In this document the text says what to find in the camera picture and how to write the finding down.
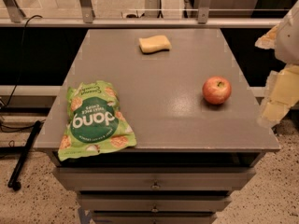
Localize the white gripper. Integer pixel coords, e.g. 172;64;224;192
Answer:
255;1;299;128

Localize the red apple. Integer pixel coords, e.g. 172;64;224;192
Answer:
202;77;232;105

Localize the grey drawer cabinet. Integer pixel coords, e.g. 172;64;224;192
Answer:
33;27;281;224

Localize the yellow sponge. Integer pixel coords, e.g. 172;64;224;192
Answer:
139;35;172;54

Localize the middle grey drawer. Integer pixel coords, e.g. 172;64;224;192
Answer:
78;193;231;213

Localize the grey drawer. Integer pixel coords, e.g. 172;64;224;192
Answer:
53;168;255;191
92;212;217;224
78;193;231;213

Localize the green rice chips bag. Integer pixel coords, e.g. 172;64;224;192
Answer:
58;80;136;161

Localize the top grey drawer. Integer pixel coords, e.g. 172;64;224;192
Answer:
53;168;255;191

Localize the bottom grey drawer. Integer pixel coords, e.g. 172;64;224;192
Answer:
92;212;217;224

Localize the grey metal railing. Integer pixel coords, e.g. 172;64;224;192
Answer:
0;0;280;28

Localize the black rod on floor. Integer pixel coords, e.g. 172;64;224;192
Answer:
7;121;42;191

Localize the black cable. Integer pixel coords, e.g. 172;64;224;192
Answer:
0;14;44;133

